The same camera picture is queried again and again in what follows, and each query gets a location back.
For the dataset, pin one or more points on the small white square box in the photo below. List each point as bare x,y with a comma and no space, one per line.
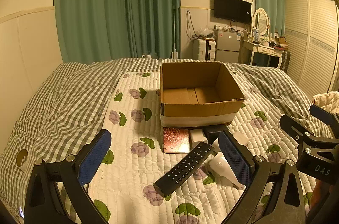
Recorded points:
197,137

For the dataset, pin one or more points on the black remote control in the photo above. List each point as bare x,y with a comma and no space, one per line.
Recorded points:
182,168

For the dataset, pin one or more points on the white suitcase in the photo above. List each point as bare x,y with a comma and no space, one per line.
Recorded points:
202,50

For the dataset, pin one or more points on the white floor item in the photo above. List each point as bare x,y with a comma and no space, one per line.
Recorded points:
146,56

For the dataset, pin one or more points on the white floral quilted mat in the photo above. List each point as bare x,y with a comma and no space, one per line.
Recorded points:
132,133

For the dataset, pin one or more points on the wide green curtain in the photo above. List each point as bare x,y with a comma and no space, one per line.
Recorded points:
90,6

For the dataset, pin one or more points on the small cardboard box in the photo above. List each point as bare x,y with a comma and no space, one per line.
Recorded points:
282,42

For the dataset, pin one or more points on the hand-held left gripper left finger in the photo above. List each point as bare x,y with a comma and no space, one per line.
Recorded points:
92,155

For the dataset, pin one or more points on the white louvred wardrobe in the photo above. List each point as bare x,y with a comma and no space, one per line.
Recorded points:
312,41

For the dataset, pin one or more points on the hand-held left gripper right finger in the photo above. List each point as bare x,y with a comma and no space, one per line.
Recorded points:
234,157

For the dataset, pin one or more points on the white charger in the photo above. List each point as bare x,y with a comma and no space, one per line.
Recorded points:
241,137

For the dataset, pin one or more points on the white oval mirror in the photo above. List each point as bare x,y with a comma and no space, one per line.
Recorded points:
261,21

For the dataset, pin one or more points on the black rectangular device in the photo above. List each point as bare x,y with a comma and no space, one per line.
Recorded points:
212,131

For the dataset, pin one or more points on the white tape roll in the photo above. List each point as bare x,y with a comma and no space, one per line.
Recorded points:
22,159

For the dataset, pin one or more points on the black wall television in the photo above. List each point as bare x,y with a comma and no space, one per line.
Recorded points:
231,8

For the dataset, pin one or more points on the person's right hand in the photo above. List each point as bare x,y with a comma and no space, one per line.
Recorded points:
320,197

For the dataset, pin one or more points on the white quilted bag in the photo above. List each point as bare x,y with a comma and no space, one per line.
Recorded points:
327,100

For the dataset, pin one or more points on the white dressing table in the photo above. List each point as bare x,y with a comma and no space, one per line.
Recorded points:
264,50

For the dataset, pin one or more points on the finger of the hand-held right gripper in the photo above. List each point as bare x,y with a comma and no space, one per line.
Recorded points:
327,118
299,130

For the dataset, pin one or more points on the white hair dryer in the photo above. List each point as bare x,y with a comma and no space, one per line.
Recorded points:
219,165

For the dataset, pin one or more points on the dark checked suitcase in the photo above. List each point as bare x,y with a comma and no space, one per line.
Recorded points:
286,59

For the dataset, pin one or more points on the silver small fridge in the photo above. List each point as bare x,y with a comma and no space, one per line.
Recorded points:
227,46

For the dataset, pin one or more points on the green corner curtain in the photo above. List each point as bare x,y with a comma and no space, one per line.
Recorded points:
152,4

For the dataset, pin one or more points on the white mop pole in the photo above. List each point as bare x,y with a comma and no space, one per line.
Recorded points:
174,35

